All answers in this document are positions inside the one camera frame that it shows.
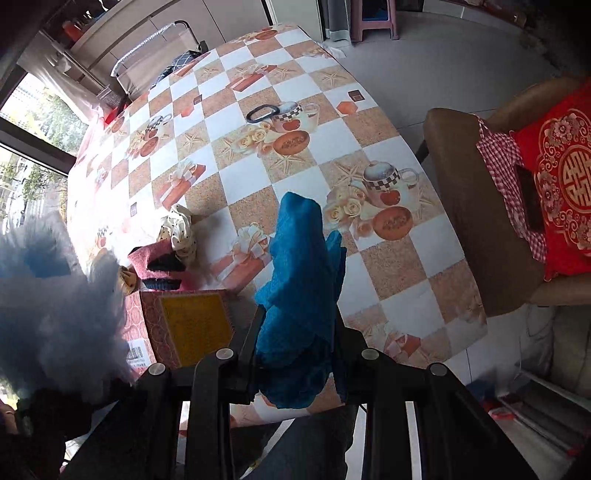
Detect red checked cloth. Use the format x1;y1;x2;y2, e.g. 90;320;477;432
475;117;557;260

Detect red patterned cushion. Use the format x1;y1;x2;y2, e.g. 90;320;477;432
512;83;591;282

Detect brown armchair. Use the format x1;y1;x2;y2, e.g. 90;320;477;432
422;76;591;319

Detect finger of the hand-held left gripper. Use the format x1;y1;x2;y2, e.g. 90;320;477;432
25;381;137;441

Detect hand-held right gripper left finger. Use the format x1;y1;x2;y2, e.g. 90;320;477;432
60;305;269;480

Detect checkered printed tablecloth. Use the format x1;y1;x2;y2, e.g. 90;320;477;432
67;25;489;422

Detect black hair tie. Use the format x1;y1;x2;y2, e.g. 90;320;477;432
246;104;279;123

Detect fluffy light blue scrunchie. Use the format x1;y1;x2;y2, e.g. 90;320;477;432
0;211;136;403

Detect cream polka dot scrunchie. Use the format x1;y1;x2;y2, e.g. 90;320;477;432
156;204;198;266

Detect dark plaid cloth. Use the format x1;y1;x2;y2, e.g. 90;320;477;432
150;52;204;88

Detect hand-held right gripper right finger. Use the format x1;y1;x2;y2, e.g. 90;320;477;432
333;322;539;480

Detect black phone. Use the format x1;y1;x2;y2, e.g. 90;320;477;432
515;165;546;232

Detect beige folding chair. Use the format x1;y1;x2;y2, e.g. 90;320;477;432
111;21;208;95

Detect pink knit cloth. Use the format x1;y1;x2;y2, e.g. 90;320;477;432
127;239;197;292

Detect person's legs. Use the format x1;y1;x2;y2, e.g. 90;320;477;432
231;404;365;480

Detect pink box with yellow label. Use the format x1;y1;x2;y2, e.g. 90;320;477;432
124;288;236;371

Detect purple plastic stool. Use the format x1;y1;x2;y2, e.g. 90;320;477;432
353;0;400;43

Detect blue crinkled cloth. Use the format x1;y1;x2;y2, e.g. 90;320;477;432
254;191;348;410

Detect yellow scrunchie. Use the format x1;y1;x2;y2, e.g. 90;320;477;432
116;267;140;296

